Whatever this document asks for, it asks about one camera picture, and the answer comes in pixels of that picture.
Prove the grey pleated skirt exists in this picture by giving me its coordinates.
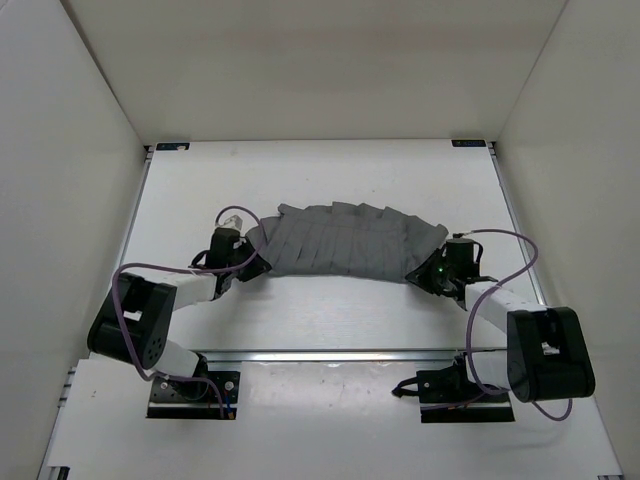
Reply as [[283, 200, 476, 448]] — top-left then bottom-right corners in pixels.
[[246, 202, 449, 283]]

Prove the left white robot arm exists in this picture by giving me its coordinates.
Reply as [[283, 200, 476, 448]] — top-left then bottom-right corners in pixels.
[[87, 227, 271, 401]]

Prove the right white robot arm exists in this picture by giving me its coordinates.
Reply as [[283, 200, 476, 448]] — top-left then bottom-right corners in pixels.
[[392, 235, 596, 409]]

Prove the right blue corner sticker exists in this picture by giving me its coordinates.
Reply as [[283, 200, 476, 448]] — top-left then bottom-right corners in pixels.
[[451, 139, 487, 148]]

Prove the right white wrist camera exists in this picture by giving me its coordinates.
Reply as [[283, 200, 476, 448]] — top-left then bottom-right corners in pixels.
[[452, 231, 473, 239]]

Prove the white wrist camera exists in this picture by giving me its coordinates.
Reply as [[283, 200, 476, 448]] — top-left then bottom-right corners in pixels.
[[217, 214, 243, 232], [452, 231, 473, 239]]

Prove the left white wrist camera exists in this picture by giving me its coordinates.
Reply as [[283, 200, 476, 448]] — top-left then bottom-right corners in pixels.
[[217, 214, 243, 232]]

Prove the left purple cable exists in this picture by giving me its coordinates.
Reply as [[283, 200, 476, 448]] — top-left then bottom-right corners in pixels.
[[113, 206, 261, 419]]

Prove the right aluminium table rail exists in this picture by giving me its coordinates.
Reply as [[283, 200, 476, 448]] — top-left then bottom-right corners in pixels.
[[488, 142, 546, 304]]

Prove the aluminium table rail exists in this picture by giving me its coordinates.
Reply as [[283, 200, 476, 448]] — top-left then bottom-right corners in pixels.
[[92, 149, 154, 351], [488, 142, 546, 304]]

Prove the front aluminium rail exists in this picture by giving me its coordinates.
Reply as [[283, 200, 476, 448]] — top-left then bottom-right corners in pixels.
[[201, 349, 462, 363]]

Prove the left aluminium table rail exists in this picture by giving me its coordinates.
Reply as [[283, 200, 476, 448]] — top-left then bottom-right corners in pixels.
[[92, 149, 154, 351]]

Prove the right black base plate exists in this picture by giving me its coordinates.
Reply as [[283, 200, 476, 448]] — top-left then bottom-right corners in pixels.
[[392, 357, 516, 424]]

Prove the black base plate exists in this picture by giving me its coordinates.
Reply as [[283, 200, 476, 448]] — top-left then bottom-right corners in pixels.
[[392, 357, 516, 424], [146, 370, 241, 421]]

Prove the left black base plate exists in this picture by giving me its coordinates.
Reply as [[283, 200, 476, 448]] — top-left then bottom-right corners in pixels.
[[146, 370, 241, 421]]

